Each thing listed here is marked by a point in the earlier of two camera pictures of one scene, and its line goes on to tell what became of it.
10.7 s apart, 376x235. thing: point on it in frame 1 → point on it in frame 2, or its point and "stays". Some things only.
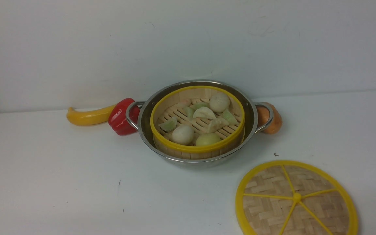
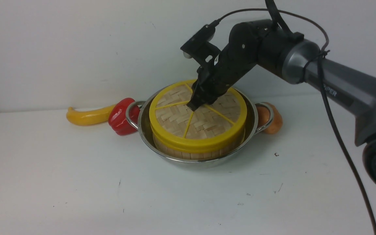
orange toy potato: [275, 125] stays
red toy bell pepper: [117, 120] stays
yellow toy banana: [98, 116] stays
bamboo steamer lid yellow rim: [295, 197] → [234, 93]
